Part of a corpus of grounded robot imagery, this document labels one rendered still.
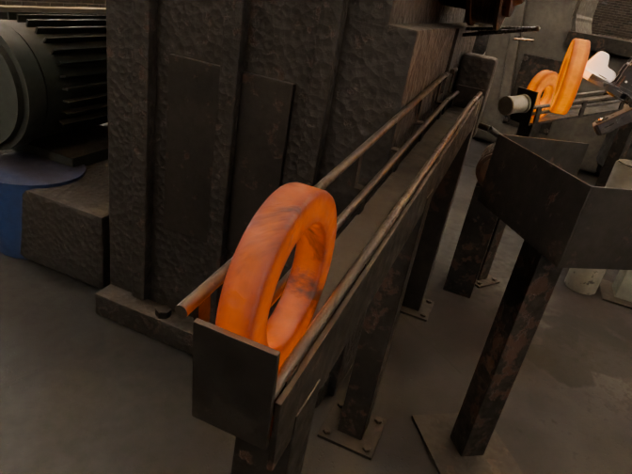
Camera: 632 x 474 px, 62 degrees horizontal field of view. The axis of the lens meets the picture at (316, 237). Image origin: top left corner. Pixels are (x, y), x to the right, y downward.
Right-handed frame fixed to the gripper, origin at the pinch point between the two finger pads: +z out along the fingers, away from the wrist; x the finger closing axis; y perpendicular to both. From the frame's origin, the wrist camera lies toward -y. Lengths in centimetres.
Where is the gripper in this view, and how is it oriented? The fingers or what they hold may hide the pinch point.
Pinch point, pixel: (573, 68)
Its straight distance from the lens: 128.0
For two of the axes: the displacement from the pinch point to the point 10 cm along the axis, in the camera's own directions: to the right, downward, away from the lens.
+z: -8.3, -5.4, 1.5
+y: 4.1, -7.7, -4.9
